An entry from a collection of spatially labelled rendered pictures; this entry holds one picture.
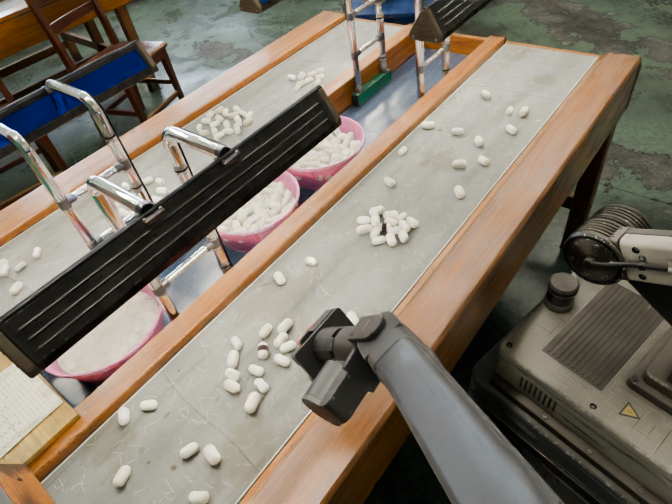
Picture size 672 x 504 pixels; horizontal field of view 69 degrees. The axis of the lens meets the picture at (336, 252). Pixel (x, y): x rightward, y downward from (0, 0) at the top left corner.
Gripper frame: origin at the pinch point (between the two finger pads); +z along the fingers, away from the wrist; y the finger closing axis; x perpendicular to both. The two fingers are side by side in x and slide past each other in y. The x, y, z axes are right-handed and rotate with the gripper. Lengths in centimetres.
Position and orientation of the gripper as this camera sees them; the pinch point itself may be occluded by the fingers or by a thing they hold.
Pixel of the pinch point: (302, 345)
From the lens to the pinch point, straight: 80.0
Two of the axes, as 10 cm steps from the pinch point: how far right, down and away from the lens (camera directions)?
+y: -6.1, 6.3, -4.7
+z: -5.1, 1.5, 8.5
